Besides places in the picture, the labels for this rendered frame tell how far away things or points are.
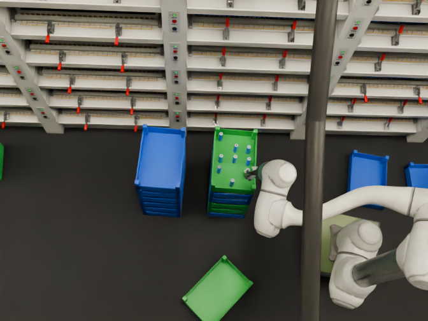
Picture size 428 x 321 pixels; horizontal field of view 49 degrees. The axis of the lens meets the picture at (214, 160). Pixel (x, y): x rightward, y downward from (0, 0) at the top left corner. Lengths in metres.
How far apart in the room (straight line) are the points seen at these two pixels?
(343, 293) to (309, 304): 1.49
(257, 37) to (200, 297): 1.29
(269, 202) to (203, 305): 0.88
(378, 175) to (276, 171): 1.21
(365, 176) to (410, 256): 1.24
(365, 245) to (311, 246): 1.54
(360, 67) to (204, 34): 0.74
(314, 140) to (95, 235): 2.05
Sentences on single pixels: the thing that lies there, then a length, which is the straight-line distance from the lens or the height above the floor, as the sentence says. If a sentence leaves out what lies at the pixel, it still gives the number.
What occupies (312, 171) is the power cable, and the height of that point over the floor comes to 1.90.
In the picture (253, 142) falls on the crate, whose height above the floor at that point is 0.40.
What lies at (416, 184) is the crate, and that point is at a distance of 2.89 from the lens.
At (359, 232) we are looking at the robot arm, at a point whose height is 0.48.
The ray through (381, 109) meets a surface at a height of 0.32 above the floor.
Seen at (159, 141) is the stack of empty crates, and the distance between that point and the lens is 2.24.
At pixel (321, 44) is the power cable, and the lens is 0.57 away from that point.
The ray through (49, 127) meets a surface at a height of 0.08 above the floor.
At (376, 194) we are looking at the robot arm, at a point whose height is 0.95.
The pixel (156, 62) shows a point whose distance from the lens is 2.11.
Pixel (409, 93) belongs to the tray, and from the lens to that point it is 2.50.
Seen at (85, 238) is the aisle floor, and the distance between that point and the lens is 2.55.
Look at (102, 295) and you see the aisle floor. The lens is 2.47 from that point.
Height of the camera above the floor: 2.42
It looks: 67 degrees down
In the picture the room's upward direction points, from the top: 8 degrees clockwise
